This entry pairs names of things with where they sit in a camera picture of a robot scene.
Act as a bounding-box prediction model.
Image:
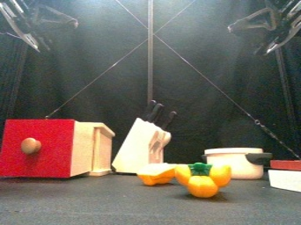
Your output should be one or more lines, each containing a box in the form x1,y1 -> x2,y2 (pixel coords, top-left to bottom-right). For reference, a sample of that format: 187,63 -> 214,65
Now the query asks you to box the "red drawer with wooden knob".
0,118 -> 95,179

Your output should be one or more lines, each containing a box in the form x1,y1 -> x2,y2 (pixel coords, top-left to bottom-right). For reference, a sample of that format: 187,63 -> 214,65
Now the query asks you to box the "black-handled toy knife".
143,99 -> 158,120
161,111 -> 178,132
149,103 -> 166,123

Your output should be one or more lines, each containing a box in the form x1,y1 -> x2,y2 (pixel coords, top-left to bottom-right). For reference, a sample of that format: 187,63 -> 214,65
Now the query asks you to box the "red-topped white box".
268,159 -> 301,193

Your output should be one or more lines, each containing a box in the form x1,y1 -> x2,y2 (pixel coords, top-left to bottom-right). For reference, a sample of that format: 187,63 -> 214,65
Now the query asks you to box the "vertical metal frame pole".
147,0 -> 155,104

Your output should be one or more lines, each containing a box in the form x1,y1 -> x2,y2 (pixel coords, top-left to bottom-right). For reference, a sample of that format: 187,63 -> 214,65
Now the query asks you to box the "yellow toy bell pepper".
174,162 -> 233,199

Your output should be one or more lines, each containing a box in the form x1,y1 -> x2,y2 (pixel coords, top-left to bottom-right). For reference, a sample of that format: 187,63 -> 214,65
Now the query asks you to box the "diagonal wire with turnbuckle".
114,0 -> 301,160

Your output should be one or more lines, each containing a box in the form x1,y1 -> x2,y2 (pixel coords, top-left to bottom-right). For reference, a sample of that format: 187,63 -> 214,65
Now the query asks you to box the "light wooden toy cabinet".
80,121 -> 117,177

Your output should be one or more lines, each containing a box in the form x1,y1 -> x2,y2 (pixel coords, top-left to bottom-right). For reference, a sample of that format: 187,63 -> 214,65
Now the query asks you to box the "plain diagonal brace wire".
44,0 -> 198,119

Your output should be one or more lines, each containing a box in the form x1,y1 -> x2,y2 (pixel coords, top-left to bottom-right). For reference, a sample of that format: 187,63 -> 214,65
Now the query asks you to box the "white pot with black handles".
201,147 -> 274,180

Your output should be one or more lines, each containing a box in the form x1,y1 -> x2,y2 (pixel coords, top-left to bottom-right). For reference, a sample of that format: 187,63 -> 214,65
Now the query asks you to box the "white toy knife block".
111,117 -> 173,174

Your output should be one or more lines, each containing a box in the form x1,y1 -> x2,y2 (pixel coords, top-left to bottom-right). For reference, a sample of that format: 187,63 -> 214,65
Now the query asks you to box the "yellow squash half, white face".
137,163 -> 179,187

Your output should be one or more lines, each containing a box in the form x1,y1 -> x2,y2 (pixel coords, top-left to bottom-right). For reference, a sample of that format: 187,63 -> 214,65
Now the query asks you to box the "dark frame post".
274,47 -> 301,153

